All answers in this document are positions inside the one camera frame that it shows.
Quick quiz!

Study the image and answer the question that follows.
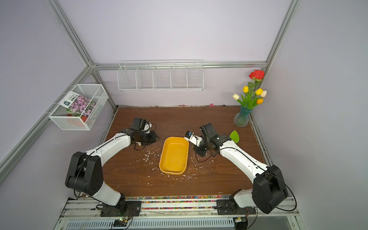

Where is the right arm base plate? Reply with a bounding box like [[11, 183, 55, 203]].
[[214, 199, 256, 216]]

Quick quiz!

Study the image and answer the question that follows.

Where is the artificial flower bouquet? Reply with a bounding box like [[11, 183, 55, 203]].
[[232, 70, 267, 110]]

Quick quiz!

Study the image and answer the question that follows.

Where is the white wire wall shelf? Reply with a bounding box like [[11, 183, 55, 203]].
[[117, 59, 205, 91]]

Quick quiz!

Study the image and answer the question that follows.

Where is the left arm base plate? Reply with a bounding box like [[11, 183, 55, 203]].
[[96, 200, 142, 217]]

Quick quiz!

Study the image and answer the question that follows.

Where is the yellow plastic storage box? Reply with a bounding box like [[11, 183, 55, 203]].
[[159, 137, 189, 175]]

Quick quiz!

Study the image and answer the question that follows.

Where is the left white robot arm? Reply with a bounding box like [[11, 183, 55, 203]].
[[65, 117, 159, 207]]

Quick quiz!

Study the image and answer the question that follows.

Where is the white wire basket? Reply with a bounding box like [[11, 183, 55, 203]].
[[49, 84, 108, 131]]

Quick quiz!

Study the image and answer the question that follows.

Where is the blue glass vase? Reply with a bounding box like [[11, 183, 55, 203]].
[[233, 106, 252, 127]]

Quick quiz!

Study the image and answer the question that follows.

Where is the aluminium front rail frame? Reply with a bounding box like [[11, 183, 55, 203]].
[[54, 195, 305, 230]]

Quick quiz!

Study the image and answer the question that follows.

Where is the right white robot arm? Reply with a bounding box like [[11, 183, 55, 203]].
[[185, 123, 298, 214]]

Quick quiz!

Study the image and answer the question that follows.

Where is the pink flower packet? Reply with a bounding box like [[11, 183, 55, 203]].
[[59, 91, 96, 118]]

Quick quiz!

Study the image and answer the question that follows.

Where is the green leaf spatula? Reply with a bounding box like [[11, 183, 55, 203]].
[[229, 130, 240, 144]]

